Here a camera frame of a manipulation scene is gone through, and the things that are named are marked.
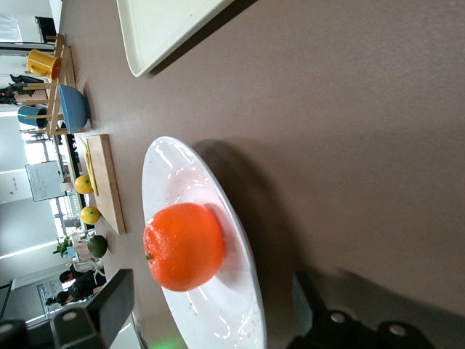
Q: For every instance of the dark green avocado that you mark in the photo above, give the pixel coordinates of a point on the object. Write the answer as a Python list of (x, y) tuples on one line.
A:
[(97, 246)]

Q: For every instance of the person in black clothes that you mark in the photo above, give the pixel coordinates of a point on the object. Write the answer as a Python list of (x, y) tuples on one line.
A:
[(81, 283)]

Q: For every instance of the white round plate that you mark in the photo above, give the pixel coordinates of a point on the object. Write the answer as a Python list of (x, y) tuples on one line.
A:
[(218, 320)]

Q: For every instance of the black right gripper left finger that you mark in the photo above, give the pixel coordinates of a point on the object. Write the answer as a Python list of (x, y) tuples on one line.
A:
[(116, 301)]

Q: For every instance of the yellow lemon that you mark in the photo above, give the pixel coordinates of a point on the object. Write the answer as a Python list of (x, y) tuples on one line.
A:
[(83, 184), (90, 214)]

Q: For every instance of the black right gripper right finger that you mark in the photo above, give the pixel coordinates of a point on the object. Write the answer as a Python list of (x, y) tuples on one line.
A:
[(309, 309)]

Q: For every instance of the green potted plant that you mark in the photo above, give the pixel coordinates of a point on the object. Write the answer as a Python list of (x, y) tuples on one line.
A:
[(63, 247)]

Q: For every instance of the white notice board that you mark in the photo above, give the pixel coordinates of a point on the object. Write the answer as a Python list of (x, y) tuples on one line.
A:
[(43, 181)]

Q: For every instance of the yellow mug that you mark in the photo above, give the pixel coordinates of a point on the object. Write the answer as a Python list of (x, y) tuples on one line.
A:
[(41, 63)]

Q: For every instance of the blue bowl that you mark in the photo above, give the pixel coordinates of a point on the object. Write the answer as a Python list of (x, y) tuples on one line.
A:
[(74, 109)]

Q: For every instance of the bamboo cutting board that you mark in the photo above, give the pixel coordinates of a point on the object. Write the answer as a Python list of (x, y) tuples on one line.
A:
[(109, 189)]

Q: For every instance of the orange fruit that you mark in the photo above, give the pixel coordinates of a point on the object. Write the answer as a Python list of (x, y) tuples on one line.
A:
[(183, 247)]

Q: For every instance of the cream bear print tray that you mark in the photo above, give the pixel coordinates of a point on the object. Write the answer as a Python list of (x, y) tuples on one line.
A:
[(163, 29)]

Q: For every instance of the wooden mug rack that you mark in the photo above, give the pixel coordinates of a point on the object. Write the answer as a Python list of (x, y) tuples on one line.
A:
[(54, 98)]

